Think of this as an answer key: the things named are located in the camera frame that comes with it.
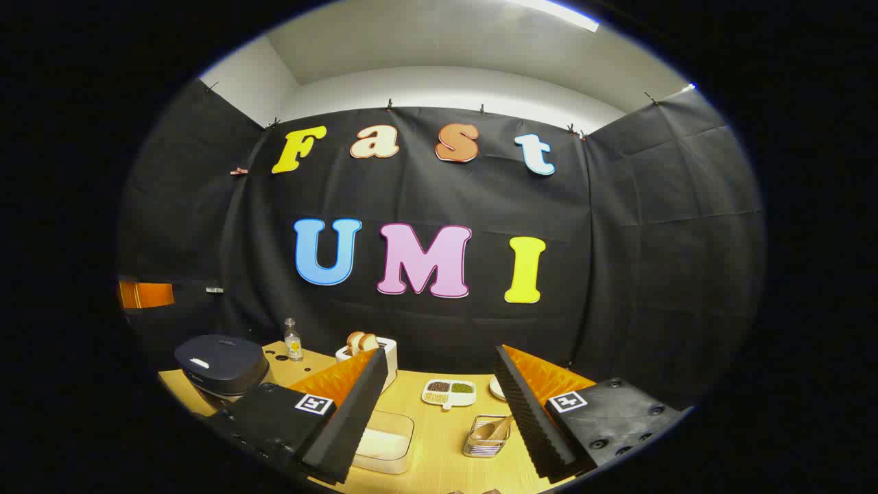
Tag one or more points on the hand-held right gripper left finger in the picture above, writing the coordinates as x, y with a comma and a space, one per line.
350, 425

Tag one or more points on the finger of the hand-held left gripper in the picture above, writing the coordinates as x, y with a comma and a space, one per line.
147, 295

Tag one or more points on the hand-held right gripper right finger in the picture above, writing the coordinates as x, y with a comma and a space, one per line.
531, 425

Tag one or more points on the wooden spoon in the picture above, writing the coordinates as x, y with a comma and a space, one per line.
488, 430

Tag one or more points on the dark rice cooker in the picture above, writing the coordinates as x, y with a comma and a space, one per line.
219, 363

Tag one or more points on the clear plastic container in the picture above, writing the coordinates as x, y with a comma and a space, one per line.
398, 422

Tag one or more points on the white round plate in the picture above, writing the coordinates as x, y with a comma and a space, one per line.
495, 388

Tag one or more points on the white toaster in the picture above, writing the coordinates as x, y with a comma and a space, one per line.
392, 370

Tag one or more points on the bread slice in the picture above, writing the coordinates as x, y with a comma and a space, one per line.
354, 342
370, 342

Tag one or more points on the white divided bean dish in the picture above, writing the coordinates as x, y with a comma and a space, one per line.
449, 398

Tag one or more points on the small glass bottle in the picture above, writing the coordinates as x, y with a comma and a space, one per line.
293, 346

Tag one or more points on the black backdrop cloth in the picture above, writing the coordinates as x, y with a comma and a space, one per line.
617, 240

